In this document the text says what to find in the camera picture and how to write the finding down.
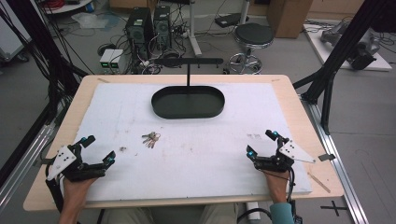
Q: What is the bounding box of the white board with equipment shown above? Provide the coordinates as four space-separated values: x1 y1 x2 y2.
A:
303 19 393 73

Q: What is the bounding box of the black gripper strap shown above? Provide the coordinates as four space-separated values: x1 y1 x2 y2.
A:
44 164 65 214

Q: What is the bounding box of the white desk leg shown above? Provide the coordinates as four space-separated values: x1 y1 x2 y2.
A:
186 0 204 58

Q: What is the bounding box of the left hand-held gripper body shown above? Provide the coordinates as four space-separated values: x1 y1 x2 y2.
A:
46 145 107 183

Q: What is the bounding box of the black key rack with tray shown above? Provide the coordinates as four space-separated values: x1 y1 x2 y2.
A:
150 57 226 120

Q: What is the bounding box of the black round stool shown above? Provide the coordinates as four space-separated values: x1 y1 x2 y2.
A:
228 22 276 76

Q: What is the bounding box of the black tape cross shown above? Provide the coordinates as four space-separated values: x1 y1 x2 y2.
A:
319 200 348 217

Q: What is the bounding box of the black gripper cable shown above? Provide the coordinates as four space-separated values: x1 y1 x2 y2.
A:
236 167 304 224

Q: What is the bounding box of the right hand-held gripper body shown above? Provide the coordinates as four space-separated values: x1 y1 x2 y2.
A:
253 138 317 174

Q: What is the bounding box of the white foam mat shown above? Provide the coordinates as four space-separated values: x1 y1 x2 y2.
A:
64 82 313 202

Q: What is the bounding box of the black flat device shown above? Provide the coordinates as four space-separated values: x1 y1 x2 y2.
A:
214 12 250 29

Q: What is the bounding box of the black cable bundle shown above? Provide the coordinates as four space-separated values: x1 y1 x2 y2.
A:
0 0 94 125

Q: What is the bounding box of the thin wooden stick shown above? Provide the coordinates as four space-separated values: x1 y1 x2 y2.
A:
306 172 332 194

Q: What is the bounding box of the black metal frame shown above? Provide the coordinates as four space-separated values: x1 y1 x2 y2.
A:
292 0 396 136

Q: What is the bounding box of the aluminium rail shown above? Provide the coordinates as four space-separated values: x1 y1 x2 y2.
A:
0 122 59 214
299 92 370 224

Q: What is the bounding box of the cardboard box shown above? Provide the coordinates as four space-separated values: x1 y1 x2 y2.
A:
266 0 314 39

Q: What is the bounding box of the person's right hand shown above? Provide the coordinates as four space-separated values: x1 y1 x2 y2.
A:
262 169 291 204

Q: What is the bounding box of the person's left hand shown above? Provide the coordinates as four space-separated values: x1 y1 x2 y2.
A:
61 176 98 212

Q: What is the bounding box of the white power supply box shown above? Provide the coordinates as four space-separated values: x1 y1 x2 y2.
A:
99 49 116 70
109 49 124 70

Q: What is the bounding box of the white round table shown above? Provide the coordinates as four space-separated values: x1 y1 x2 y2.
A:
42 0 95 16

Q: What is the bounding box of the grey panel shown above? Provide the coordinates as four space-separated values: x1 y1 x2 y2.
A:
0 0 33 63

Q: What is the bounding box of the white roll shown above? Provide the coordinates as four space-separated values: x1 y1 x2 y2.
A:
245 201 262 222

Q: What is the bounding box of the bunch of keys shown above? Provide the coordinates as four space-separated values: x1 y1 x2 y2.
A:
141 132 162 149

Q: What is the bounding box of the black computer tower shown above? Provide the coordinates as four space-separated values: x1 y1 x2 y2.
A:
152 5 173 50
125 7 154 60

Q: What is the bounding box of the clear plastic bag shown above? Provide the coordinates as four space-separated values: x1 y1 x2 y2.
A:
70 11 121 33

